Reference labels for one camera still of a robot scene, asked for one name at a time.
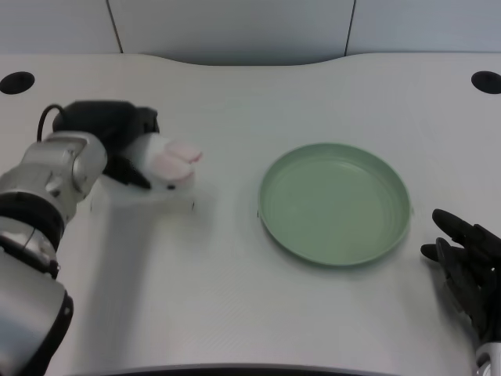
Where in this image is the green round plate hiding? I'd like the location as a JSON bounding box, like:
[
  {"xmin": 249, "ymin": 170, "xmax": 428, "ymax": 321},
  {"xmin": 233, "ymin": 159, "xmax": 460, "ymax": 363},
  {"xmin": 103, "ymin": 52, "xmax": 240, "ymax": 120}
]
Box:
[{"xmin": 257, "ymin": 142, "xmax": 413, "ymax": 269}]

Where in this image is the black table cable grommet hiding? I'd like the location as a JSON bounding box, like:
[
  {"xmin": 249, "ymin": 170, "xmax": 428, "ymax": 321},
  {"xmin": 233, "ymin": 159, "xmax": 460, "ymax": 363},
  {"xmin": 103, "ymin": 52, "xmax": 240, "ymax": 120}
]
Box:
[
  {"xmin": 470, "ymin": 70, "xmax": 501, "ymax": 95},
  {"xmin": 0, "ymin": 70, "xmax": 36, "ymax": 95}
]

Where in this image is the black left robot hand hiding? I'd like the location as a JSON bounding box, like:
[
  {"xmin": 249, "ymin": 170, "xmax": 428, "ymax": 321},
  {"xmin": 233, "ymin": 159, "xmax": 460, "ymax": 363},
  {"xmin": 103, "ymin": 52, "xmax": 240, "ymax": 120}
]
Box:
[{"xmin": 52, "ymin": 100, "xmax": 160, "ymax": 190}]

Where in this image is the white plush rabbit doll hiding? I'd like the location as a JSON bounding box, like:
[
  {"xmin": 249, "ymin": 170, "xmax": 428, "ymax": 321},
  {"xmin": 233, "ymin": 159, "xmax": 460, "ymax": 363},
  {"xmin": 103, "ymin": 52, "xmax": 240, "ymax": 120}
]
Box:
[{"xmin": 124, "ymin": 132, "xmax": 204, "ymax": 193}]

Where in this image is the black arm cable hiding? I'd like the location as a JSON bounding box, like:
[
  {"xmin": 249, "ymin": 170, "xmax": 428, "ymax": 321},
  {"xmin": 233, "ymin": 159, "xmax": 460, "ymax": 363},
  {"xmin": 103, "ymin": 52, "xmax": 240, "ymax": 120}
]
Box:
[{"xmin": 37, "ymin": 103, "xmax": 66, "ymax": 141}]

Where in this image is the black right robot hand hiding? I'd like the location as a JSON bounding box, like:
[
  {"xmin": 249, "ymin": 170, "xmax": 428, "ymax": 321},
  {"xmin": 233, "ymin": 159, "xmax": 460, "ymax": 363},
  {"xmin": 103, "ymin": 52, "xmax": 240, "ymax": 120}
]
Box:
[{"xmin": 420, "ymin": 208, "xmax": 501, "ymax": 345}]

